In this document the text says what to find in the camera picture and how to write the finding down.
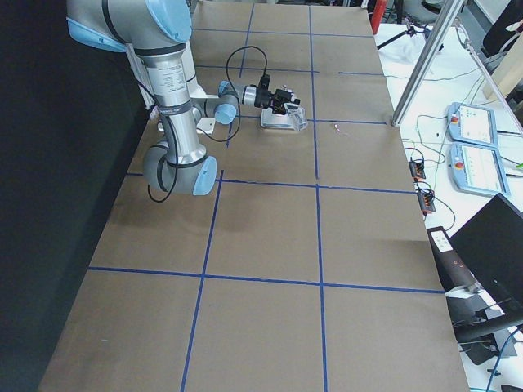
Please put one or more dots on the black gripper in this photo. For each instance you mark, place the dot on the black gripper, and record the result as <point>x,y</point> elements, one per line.
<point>261,98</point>

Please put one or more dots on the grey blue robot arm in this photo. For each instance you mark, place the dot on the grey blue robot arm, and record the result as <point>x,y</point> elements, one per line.
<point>159,34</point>

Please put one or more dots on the silver digital kitchen scale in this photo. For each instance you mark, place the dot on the silver digital kitchen scale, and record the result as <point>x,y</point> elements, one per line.
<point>270,120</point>

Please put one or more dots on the black tripod stand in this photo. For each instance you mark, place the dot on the black tripod stand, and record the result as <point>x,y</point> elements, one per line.
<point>410,30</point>

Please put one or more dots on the upper black orange adapter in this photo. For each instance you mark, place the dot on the upper black orange adapter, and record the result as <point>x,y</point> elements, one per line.
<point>417,169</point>

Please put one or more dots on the black orange adapter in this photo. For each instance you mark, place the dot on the black orange adapter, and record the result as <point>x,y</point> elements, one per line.
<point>417,169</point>
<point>426,199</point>

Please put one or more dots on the lower black orange adapter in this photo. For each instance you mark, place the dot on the lower black orange adapter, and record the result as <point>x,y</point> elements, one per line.
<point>426,199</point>

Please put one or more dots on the upper blue teach pendant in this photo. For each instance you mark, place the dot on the upper blue teach pendant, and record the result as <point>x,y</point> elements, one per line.
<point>472,124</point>

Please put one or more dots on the blue teach pendant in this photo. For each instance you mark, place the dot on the blue teach pendant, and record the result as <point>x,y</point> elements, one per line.
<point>472,124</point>
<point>478,169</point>

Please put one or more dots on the thin metal rod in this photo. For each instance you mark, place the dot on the thin metal rod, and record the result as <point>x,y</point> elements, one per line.
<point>505,77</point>

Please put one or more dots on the lower blue teach pendant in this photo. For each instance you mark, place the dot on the lower blue teach pendant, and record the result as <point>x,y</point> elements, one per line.
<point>478,169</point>

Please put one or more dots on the black electronics box with label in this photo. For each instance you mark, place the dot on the black electronics box with label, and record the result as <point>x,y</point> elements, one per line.
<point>452,271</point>

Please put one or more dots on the black monitor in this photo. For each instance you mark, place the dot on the black monitor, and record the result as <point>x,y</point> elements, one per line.
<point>490,244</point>

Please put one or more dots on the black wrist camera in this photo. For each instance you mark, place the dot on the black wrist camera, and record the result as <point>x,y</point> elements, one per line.
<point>263,85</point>

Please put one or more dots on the aluminium camera post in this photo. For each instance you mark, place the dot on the aluminium camera post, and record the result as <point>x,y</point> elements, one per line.
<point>447,15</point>

